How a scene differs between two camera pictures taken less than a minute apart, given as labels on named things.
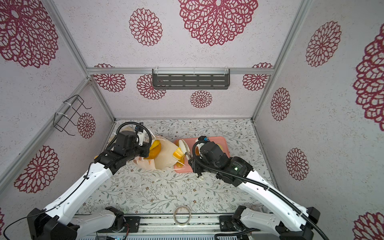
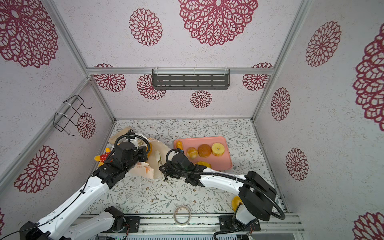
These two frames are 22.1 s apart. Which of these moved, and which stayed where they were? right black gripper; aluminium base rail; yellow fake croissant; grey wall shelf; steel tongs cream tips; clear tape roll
Moved: right black gripper; yellow fake croissant; steel tongs cream tips
Stayed: aluminium base rail; clear tape roll; grey wall shelf
